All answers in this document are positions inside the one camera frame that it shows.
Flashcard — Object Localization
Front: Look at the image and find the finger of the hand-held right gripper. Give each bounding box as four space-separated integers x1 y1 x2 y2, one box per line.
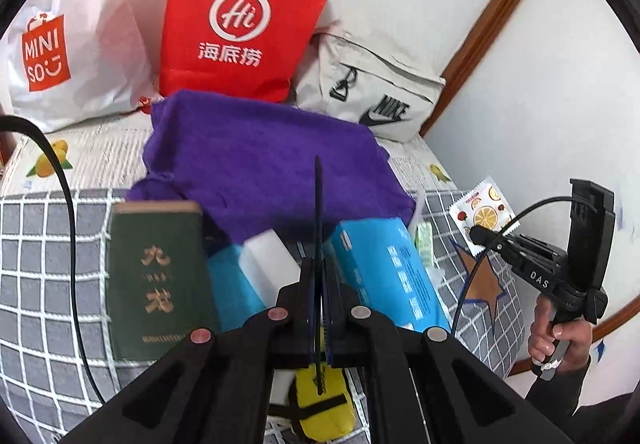
470 225 532 266

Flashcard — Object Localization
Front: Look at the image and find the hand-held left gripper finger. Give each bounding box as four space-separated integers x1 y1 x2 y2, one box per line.
60 258 322 444
321 258 576 444

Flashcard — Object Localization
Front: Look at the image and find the blue tissue pack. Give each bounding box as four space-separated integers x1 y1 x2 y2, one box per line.
322 218 452 332

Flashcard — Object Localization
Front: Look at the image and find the yellow cloth pouch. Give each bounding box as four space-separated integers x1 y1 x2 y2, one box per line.
292 366 358 442

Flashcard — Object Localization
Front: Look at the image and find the thin black strip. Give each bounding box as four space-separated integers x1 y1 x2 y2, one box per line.
313 155 327 396

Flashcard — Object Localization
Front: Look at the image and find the person's right forearm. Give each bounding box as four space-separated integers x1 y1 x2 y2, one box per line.
525 356 640 444

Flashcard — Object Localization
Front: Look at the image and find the person's right hand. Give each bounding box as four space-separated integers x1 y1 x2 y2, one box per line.
528 297 594 368

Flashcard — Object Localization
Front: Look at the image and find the fruit printed sachet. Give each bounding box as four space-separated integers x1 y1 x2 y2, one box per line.
448 177 522 256

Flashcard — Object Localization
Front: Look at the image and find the brown felt star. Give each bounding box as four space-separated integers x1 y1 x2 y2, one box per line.
447 237 507 327

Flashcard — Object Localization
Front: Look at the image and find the white foam block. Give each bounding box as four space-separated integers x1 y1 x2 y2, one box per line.
239 228 297 307

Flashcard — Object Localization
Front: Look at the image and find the pale green small packet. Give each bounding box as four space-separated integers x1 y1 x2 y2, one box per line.
412 221 434 266

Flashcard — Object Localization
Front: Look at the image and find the purple towel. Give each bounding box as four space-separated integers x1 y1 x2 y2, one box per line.
125 90 418 246

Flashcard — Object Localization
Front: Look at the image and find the grey sling bag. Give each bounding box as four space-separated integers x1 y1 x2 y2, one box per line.
295 24 447 143

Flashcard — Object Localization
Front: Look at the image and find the grey checked blanket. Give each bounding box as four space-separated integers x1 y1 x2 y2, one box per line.
0 188 526 444

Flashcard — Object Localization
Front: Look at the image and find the red paper bag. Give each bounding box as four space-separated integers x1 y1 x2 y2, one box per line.
157 0 343 104

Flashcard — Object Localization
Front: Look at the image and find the white bag with red logo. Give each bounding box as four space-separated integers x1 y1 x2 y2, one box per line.
0 0 166 134

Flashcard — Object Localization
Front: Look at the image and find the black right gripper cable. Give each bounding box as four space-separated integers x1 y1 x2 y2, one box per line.
451 195 577 331

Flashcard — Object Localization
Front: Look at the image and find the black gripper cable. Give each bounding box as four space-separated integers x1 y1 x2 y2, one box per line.
0 115 109 406
451 195 577 331

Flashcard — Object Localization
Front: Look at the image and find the wooden wall trim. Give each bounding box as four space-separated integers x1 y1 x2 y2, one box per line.
419 0 552 138

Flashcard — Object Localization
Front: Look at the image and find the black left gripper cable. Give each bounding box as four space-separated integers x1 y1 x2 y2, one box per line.
0 115 109 406

